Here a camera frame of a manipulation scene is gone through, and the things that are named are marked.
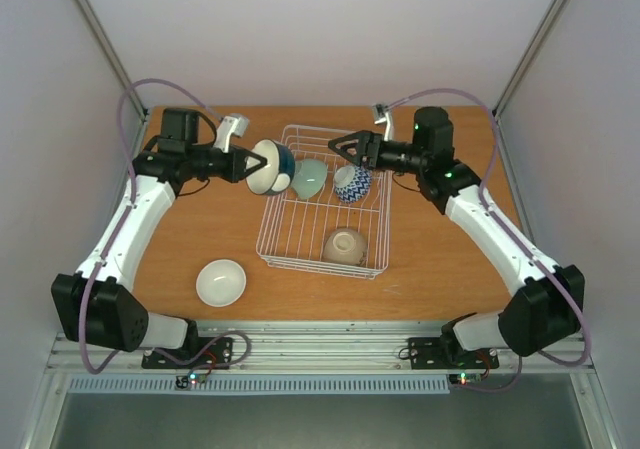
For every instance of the white wire dish rack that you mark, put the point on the white wire dish rack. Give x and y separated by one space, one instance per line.
294 232

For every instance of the aluminium frame post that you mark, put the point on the aluminium frame post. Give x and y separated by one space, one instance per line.
100 36
540 35

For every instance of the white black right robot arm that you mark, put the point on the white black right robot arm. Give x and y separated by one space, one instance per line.
546 299

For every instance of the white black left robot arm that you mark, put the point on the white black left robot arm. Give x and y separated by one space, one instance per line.
95 305

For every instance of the aluminium frame post right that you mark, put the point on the aluminium frame post right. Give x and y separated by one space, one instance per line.
540 35

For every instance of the white bowl black rim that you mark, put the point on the white bowl black rim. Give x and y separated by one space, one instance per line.
276 176

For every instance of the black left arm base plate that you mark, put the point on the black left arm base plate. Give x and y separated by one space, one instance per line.
194 353

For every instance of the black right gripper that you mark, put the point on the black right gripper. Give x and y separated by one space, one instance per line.
371 149

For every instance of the left green circuit board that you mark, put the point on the left green circuit board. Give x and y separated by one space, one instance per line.
191 380

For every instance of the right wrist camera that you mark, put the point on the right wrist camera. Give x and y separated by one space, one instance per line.
383 115

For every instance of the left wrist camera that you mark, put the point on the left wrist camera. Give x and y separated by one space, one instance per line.
231 125

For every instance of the aluminium rail base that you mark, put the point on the aluminium rail base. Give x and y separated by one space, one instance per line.
325 347

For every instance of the green circuit board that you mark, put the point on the green circuit board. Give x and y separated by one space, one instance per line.
191 380
466 378

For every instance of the right green circuit board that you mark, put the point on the right green circuit board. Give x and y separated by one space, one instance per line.
466 378

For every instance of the red patterned bowl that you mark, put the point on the red patterned bowl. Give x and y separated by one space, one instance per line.
351 183

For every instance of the grey slotted cable duct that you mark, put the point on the grey slotted cable duct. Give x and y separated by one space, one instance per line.
262 385

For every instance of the celadon green ceramic bowl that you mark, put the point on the celadon green ceramic bowl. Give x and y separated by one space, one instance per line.
309 177

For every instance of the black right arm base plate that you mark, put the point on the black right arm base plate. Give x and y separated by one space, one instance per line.
430 353

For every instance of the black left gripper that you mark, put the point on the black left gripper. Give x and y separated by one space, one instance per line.
238 169

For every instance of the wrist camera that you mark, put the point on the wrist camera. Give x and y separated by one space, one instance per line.
383 115
231 125

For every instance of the aluminium frame post left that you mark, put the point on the aluminium frame post left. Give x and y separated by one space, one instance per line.
100 36

